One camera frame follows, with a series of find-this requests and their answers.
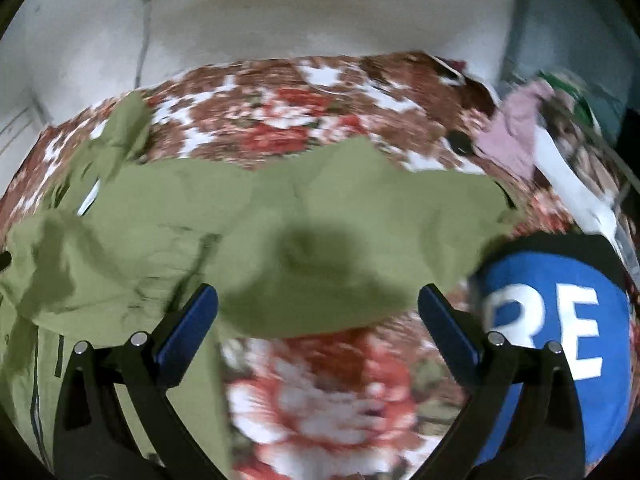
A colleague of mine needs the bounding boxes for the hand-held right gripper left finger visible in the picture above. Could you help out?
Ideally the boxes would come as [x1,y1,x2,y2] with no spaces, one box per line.
[52,284,236,480]

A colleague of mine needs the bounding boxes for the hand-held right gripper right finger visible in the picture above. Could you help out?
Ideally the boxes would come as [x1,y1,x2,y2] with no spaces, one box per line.
[417,284,587,480]

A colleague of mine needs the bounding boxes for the olive green garment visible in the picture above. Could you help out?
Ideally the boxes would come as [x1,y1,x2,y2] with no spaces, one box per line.
[0,92,522,480]

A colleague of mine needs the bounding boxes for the blue cloth with white print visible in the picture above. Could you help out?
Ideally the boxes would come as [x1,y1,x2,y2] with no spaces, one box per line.
[470,232,632,468]

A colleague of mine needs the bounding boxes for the red floral blanket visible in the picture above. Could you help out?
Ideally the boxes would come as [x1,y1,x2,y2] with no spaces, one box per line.
[0,50,640,480]

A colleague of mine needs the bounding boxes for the small black object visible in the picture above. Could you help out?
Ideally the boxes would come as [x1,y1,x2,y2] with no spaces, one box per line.
[447,130,477,157]

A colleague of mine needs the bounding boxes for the pink cloth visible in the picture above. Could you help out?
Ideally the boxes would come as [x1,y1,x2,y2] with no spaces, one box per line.
[475,80,556,181]

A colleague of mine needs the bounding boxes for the green and white cloth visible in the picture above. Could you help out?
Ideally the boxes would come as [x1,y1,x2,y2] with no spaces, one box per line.
[542,70,597,128]

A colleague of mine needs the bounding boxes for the grey-blue cabinet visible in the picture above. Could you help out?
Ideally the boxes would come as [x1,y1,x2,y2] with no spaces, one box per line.
[505,0,637,136]

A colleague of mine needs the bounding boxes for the dark wall cable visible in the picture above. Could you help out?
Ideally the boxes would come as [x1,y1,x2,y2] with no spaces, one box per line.
[134,0,154,89]

